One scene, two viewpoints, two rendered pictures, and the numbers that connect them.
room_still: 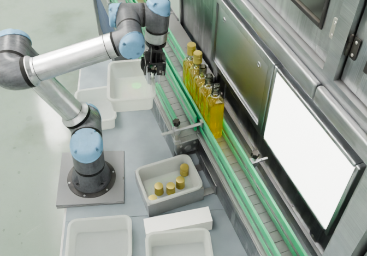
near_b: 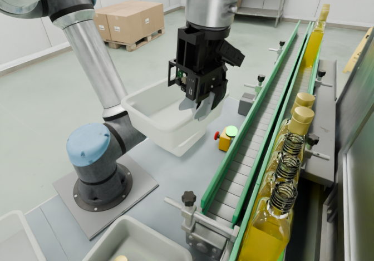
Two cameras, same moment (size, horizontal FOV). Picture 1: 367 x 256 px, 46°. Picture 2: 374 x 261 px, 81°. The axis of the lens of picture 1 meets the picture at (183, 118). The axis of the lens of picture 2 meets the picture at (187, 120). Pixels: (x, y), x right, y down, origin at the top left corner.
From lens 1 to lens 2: 1.24 m
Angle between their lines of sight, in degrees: 37
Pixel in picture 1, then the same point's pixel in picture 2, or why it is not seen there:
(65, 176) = not seen: hidden behind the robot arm
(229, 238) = not seen: outside the picture
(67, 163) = not seen: hidden behind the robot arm
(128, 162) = (149, 199)
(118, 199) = (89, 230)
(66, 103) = (99, 85)
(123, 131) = (182, 166)
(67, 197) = (65, 185)
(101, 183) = (97, 197)
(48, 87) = (82, 52)
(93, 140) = (91, 142)
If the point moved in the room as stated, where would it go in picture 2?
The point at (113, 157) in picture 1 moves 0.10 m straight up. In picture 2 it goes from (142, 182) to (138, 162)
